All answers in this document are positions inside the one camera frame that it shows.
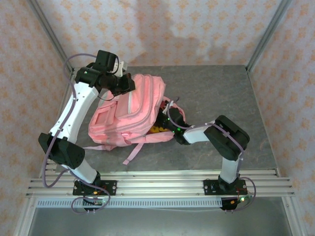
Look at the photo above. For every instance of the pink backpack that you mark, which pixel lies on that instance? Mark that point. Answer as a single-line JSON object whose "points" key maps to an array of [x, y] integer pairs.
{"points": [[130, 115]]}

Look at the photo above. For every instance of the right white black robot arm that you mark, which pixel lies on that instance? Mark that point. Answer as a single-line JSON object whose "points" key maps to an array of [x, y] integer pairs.
{"points": [[226, 137]]}

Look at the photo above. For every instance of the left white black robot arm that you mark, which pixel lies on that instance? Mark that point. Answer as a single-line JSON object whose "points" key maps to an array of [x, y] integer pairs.
{"points": [[73, 110]]}

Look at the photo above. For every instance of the grey metal lower panel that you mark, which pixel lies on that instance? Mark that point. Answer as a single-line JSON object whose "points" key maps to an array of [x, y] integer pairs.
{"points": [[160, 221]]}

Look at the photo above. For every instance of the aluminium side rail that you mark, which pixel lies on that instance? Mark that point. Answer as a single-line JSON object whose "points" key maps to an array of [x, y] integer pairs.
{"points": [[64, 98]]}

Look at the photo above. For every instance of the aluminium corner post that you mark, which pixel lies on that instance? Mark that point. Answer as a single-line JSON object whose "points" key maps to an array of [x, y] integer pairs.
{"points": [[53, 39], [267, 37]]}

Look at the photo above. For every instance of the aluminium rail frame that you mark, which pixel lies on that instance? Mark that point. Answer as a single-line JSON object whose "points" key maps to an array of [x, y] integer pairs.
{"points": [[160, 186]]}

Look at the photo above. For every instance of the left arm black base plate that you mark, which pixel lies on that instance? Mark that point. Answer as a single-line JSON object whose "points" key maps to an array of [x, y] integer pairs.
{"points": [[112, 188]]}

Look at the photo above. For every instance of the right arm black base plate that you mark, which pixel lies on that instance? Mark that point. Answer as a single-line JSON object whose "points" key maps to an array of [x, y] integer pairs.
{"points": [[209, 186]]}

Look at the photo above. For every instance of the aluminium frame leg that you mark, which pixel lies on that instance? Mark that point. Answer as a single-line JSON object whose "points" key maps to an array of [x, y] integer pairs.
{"points": [[295, 218], [24, 218]]}

